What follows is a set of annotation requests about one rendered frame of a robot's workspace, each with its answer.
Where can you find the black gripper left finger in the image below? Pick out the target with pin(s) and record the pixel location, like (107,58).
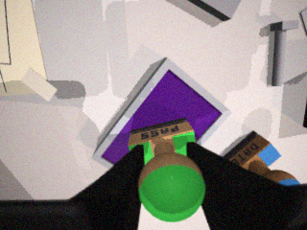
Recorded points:
(111,202)

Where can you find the purple ink pad in grey tray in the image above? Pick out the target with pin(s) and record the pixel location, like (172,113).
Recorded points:
(168,94)

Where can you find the cream paper card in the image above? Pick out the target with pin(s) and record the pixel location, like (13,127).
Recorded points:
(22,69)

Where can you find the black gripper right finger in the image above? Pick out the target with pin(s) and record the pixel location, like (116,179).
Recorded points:
(239,199)

